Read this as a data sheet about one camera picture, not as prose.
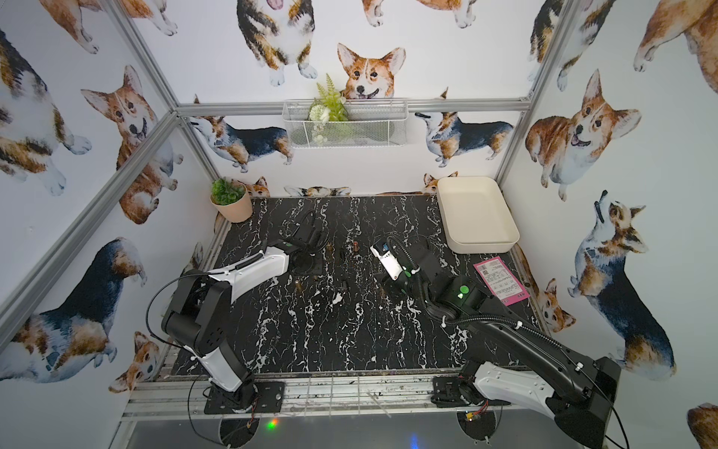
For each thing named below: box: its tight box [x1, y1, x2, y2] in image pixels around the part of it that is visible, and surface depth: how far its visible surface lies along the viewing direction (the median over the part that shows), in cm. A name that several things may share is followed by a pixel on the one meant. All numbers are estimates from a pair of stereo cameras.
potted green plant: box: [209, 176, 254, 223], surface depth 106 cm
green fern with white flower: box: [308, 72, 350, 145], surface depth 84 cm
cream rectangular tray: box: [436, 176, 520, 255], surface depth 119 cm
